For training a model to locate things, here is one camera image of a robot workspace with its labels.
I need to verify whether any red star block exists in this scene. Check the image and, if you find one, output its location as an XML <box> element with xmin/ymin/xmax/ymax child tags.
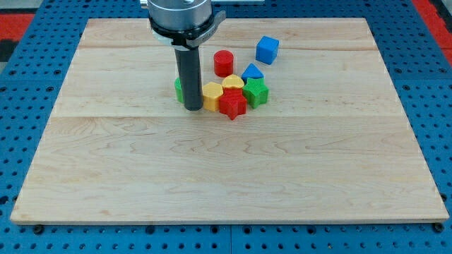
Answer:
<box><xmin>219</xmin><ymin>89</ymin><xmax>247</xmax><ymax>120</ymax></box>

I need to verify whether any green circle block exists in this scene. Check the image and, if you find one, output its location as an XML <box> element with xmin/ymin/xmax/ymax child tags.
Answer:
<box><xmin>174</xmin><ymin>78</ymin><xmax>184</xmax><ymax>104</ymax></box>

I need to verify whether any red cylinder block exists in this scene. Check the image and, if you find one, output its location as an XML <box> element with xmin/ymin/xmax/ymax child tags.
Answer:
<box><xmin>213</xmin><ymin>50</ymin><xmax>234</xmax><ymax>78</ymax></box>

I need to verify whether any yellow hexagon block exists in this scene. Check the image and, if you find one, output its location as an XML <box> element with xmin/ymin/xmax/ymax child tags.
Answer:
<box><xmin>202</xmin><ymin>82</ymin><xmax>223</xmax><ymax>111</ymax></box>

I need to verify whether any yellow heart block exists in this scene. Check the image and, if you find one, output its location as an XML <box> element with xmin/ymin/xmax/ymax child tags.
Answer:
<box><xmin>222</xmin><ymin>74</ymin><xmax>244</xmax><ymax>90</ymax></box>

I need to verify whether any blue cube block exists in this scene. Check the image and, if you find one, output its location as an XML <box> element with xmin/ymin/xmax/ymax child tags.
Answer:
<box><xmin>255</xmin><ymin>36</ymin><xmax>280</xmax><ymax>65</ymax></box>

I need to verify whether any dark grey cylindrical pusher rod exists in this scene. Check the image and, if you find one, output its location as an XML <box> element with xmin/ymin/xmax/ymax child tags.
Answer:
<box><xmin>174</xmin><ymin>47</ymin><xmax>203</xmax><ymax>111</ymax></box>

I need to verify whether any green star block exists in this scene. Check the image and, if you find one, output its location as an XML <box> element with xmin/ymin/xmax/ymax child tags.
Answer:
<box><xmin>242</xmin><ymin>78</ymin><xmax>269</xmax><ymax>109</ymax></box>

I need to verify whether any light wooden board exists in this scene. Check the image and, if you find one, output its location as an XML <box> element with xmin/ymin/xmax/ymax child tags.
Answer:
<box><xmin>11</xmin><ymin>18</ymin><xmax>448</xmax><ymax>225</ymax></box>

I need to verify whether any blue triangle block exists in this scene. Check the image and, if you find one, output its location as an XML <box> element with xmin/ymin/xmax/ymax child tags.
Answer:
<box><xmin>241</xmin><ymin>63</ymin><xmax>264</xmax><ymax>83</ymax></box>

